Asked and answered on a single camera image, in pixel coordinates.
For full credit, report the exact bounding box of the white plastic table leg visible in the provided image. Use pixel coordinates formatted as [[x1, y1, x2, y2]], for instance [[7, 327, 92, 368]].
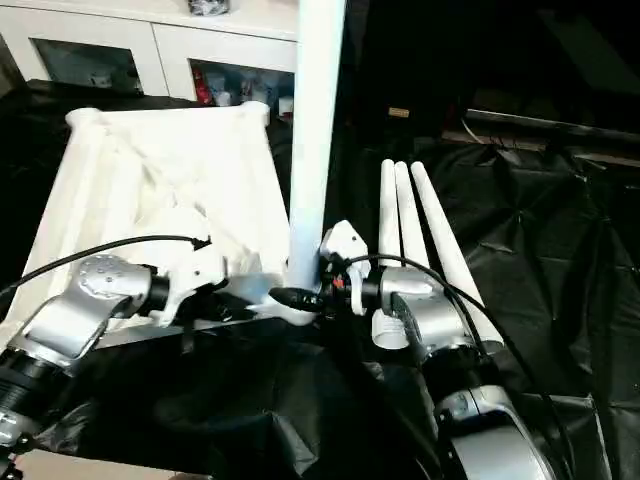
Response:
[[410, 162, 506, 357], [371, 159, 412, 352], [394, 162, 433, 273], [284, 0, 347, 313]]

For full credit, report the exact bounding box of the white plastic table top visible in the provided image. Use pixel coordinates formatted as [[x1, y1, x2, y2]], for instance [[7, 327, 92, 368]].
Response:
[[0, 103, 323, 348]]

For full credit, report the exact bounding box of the black plastic mat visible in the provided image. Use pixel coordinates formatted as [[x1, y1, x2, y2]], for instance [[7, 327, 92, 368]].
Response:
[[0, 80, 640, 480]]

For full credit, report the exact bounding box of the long black bar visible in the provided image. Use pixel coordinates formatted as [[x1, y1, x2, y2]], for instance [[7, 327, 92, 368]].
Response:
[[463, 108, 640, 161]]

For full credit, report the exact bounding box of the white cabinet with glass doors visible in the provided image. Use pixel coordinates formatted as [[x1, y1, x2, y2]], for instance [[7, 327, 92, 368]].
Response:
[[0, 0, 302, 109]]

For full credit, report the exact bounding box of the grey object on cabinet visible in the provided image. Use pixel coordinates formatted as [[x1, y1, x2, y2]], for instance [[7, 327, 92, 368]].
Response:
[[188, 0, 233, 17]]

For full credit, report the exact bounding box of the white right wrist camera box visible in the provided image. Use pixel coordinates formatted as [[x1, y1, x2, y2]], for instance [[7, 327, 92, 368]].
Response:
[[319, 220, 372, 317]]

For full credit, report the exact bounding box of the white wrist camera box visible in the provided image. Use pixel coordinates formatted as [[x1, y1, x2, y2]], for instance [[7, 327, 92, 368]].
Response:
[[150, 236, 230, 327], [319, 220, 372, 317]]

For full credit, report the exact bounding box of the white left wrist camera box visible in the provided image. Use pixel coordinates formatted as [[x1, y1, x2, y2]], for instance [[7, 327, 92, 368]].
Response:
[[150, 236, 230, 327]]

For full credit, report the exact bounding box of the black left camera cable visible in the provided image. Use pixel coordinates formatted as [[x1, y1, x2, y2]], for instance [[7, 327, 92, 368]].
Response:
[[0, 235, 212, 301]]

